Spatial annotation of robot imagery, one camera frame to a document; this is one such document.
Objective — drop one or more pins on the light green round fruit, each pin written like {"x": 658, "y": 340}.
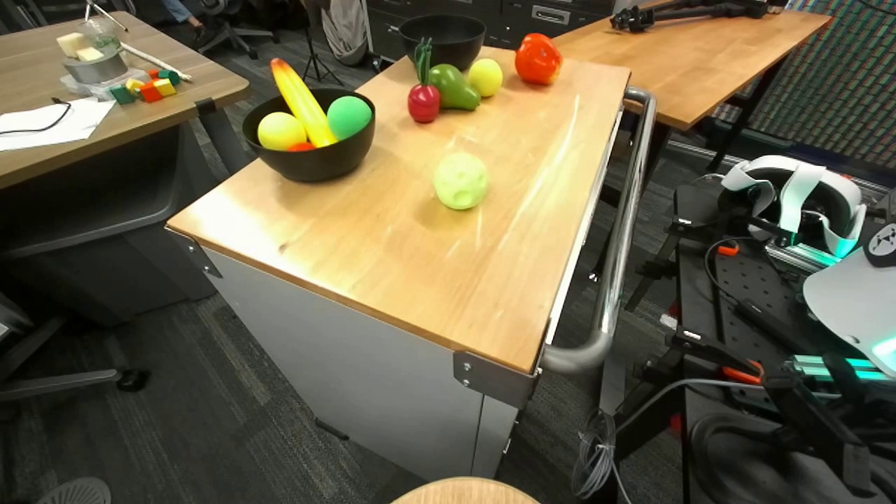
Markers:
{"x": 460, "y": 183}

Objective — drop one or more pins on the red radish with green stem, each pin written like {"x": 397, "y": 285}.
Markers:
{"x": 424, "y": 95}

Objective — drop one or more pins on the green lime ball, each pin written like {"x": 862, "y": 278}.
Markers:
{"x": 347, "y": 116}

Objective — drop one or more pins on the yellow lemon ball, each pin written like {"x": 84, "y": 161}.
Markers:
{"x": 485, "y": 75}

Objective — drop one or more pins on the yellow banana orange tip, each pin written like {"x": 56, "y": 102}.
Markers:
{"x": 299, "y": 102}

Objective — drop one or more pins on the small red orange fruit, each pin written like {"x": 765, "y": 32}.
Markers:
{"x": 302, "y": 147}

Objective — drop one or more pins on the yellow fruit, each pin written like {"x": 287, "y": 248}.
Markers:
{"x": 281, "y": 131}

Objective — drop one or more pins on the white tool cart cabinet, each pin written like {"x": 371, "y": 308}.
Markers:
{"x": 417, "y": 404}

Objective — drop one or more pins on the black bowl far side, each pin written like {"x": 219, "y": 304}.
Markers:
{"x": 322, "y": 164}

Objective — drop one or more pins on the black bowl near table edge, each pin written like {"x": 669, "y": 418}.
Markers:
{"x": 455, "y": 40}

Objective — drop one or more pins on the round wooden stool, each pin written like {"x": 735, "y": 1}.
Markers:
{"x": 466, "y": 491}

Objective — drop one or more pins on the coloured toy blocks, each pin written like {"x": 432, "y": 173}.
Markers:
{"x": 145, "y": 88}

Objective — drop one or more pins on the white VR headset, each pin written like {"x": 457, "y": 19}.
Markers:
{"x": 803, "y": 214}

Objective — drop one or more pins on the white paper sheets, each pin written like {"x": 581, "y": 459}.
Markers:
{"x": 51, "y": 124}

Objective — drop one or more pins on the clear plastic cup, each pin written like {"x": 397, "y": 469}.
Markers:
{"x": 93, "y": 52}

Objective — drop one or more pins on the large wooden office desk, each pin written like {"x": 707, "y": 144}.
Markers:
{"x": 30, "y": 80}

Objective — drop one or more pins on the metal cart handle bar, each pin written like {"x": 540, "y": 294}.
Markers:
{"x": 611, "y": 281}

